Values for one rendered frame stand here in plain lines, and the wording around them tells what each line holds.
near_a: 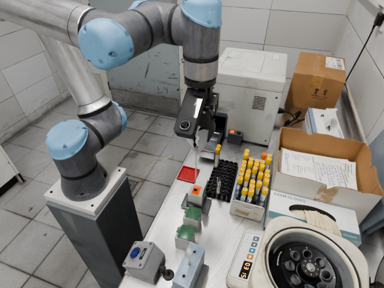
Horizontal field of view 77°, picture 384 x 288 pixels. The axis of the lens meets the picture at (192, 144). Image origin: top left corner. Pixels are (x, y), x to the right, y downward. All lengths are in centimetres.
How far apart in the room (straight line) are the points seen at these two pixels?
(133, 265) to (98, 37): 51
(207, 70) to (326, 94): 92
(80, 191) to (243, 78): 68
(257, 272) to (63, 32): 61
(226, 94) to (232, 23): 134
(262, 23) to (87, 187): 182
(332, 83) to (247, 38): 110
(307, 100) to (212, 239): 89
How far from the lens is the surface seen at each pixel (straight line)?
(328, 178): 94
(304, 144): 100
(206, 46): 49
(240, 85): 94
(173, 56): 243
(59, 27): 51
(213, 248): 75
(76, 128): 78
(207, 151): 93
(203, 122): 57
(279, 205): 79
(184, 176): 90
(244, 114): 100
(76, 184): 84
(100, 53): 43
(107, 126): 82
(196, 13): 48
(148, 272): 67
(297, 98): 137
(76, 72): 80
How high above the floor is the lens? 155
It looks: 41 degrees down
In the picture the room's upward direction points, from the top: straight up
